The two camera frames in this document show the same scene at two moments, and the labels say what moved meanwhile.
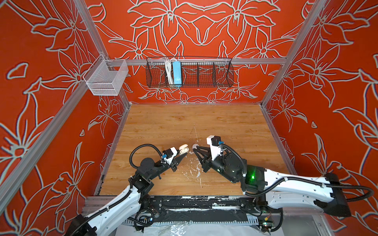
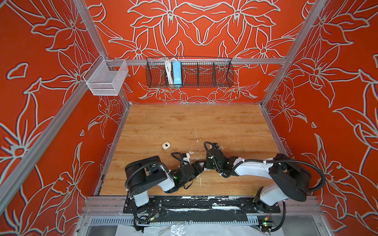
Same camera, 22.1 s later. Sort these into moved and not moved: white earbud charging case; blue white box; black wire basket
Moved: white earbud charging case
Not moved: blue white box; black wire basket
